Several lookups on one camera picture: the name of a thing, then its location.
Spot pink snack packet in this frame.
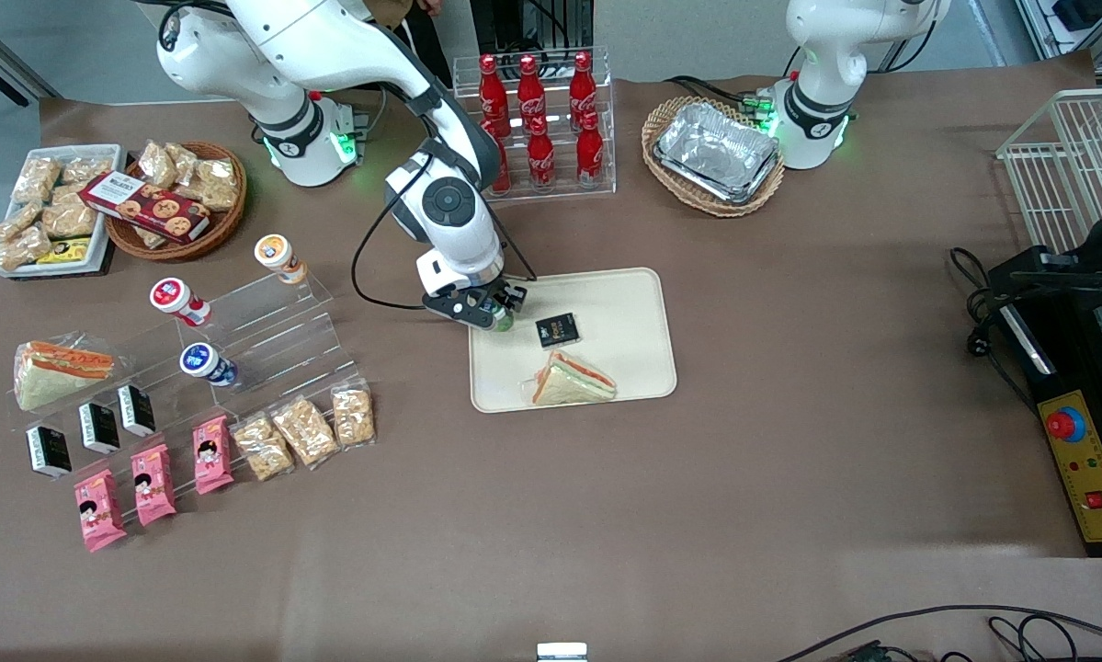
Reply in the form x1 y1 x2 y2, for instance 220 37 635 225
74 469 129 553
131 443 177 527
192 416 235 496

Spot red gum bottle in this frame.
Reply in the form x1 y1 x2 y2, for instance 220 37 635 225
149 278 211 327

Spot red cookie box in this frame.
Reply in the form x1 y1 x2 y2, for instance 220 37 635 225
79 171 211 245

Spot yellow snack packet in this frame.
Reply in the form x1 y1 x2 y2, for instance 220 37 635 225
36 237 92 266

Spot oval light wicker basket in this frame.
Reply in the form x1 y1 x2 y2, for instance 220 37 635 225
641 96 787 219

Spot small black snack packet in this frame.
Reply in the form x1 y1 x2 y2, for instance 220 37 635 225
535 313 581 350

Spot wrapped triangle sandwich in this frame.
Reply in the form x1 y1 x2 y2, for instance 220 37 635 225
13 338 118 412

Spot red cola bottle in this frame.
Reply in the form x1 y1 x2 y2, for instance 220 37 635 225
488 120 513 197
525 115 557 192
568 51 599 130
477 53 512 139
516 55 548 134
575 110 607 189

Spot clear acrylic bottle rack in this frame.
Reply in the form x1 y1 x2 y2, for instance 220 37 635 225
452 46 618 205

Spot black equipment rack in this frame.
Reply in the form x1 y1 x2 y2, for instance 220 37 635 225
470 0 596 56

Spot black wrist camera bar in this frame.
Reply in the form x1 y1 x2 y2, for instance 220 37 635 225
422 292 492 329

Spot black yellow control box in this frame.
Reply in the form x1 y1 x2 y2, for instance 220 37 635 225
987 244 1102 559

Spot black power cable with plug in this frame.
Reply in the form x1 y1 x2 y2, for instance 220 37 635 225
949 246 1039 410

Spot person in brown jacket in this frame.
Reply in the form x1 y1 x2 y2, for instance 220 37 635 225
367 0 452 89

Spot beige plastic tray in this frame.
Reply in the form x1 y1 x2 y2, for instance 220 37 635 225
467 267 678 415

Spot black floor cables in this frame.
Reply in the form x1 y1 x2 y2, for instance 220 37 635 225
776 604 1102 662

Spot small black white box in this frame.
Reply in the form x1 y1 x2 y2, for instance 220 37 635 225
25 425 74 480
78 402 121 455
117 383 157 438

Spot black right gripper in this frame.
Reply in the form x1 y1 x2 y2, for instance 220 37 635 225
449 279 527 331

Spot black overhanging device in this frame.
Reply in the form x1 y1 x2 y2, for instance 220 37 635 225
1010 198 1102 297

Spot white wire basket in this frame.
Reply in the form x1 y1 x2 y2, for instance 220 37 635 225
996 87 1102 254

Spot red emergency stop button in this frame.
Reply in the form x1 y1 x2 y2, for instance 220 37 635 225
1045 407 1086 444

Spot triangle sandwich without label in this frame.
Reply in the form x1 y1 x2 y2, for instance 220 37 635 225
525 350 618 407

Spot round brown wicker basket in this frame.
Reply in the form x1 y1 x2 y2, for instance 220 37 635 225
105 141 248 263

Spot black base cables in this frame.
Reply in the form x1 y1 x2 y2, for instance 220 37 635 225
665 75 777 116

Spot clear acrylic step stand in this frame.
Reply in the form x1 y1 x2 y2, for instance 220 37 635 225
119 269 372 433

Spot white rectangular snack tray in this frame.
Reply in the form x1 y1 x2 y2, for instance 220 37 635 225
0 144 127 279

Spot blue gum bottle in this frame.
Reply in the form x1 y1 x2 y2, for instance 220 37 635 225
179 342 239 387

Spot brown table cover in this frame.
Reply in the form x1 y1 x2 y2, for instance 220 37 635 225
0 51 1102 662

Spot orange gum bottle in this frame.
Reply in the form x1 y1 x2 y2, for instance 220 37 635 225
255 234 309 284

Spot stacked aluminium foil trays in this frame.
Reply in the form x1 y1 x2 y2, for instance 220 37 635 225
653 101 783 205

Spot dark metal bar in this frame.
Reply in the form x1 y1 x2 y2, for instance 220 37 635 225
0 9 62 108

